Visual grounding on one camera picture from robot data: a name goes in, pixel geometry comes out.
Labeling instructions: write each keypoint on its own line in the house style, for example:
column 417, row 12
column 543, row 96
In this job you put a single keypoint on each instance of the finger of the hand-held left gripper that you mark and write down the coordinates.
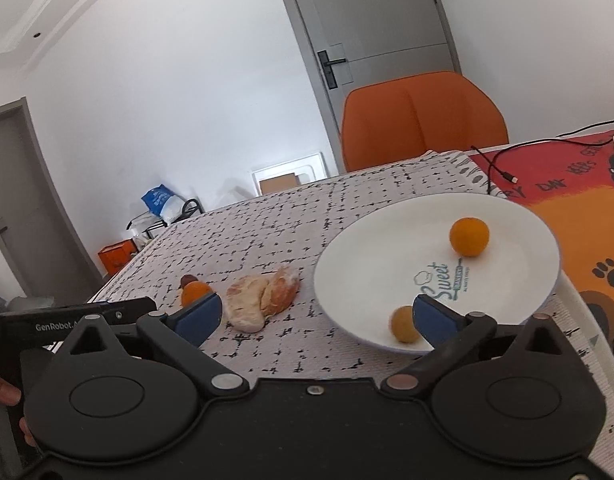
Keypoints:
column 132, row 307

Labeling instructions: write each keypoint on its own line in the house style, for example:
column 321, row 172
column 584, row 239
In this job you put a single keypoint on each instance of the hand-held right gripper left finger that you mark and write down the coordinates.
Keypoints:
column 199, row 319

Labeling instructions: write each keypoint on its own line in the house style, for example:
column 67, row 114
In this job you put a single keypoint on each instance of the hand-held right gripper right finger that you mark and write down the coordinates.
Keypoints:
column 434, row 325

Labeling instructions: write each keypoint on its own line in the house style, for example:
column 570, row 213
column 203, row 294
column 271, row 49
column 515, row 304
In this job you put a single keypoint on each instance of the small orange kumquat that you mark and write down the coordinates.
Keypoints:
column 196, row 292

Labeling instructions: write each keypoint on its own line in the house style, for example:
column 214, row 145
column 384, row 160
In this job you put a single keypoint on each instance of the dark red jujube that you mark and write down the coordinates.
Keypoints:
column 188, row 280

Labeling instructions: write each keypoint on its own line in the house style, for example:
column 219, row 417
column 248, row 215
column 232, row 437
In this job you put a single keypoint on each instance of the pale peeled pomelo piece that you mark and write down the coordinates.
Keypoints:
column 244, row 307

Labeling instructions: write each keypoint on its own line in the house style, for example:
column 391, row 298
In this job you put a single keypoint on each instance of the white round plate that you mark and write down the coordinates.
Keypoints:
column 387, row 260

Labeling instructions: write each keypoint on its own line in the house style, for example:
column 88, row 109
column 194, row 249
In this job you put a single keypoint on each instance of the pinkish peeled pomelo piece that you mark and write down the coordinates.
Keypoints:
column 283, row 292

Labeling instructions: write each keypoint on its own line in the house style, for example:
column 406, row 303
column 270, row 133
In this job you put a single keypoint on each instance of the person's left hand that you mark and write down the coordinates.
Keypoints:
column 4, row 390

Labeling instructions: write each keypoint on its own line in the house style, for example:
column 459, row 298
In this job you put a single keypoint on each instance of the small yellow round fruit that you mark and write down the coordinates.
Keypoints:
column 402, row 325

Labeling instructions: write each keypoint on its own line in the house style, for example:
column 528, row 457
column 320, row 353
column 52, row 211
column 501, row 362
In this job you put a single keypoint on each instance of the orange box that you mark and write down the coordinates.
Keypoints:
column 117, row 259

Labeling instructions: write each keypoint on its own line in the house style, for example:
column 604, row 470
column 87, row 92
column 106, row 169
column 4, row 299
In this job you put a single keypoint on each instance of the round orange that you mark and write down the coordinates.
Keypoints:
column 469, row 236

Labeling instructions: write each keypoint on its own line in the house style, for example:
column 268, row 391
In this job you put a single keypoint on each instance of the blue white plastic bag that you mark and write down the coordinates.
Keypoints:
column 159, row 200

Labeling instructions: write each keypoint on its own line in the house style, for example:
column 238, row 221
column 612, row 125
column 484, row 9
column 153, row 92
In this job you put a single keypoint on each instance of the black metal rack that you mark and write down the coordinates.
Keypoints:
column 191, row 207

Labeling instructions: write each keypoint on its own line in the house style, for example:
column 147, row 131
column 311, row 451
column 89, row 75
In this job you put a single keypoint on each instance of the white black patterned tablecloth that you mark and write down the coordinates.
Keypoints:
column 287, row 210

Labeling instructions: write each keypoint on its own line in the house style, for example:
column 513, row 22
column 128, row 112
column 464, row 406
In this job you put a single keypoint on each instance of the grey side door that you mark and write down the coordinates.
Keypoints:
column 27, row 185

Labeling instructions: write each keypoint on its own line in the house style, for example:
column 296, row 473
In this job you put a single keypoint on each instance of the cardboard piece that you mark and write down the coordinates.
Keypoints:
column 279, row 183

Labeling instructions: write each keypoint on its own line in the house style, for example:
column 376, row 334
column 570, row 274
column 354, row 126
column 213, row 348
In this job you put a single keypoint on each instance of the orange red printed mat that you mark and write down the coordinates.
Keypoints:
column 562, row 200

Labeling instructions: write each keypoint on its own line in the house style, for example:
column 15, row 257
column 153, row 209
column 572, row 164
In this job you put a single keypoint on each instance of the white framed panel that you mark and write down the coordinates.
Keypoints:
column 307, row 162

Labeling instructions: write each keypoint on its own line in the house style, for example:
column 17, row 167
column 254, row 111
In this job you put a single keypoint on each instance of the orange chair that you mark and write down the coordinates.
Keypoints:
column 422, row 120

